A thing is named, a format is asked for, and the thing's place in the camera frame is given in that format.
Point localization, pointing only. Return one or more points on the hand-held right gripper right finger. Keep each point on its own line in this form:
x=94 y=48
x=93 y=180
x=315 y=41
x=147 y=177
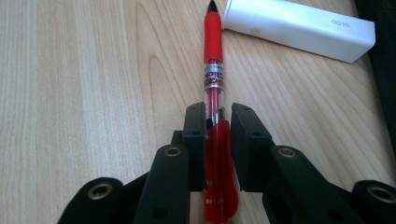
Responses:
x=249 y=149

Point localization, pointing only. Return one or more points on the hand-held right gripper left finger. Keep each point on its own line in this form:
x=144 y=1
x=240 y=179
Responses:
x=196 y=146

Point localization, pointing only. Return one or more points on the red pen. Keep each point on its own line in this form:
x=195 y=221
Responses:
x=213 y=40

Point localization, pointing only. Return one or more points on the white rectangular eraser box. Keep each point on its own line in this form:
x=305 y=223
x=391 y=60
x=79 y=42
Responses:
x=299 y=29

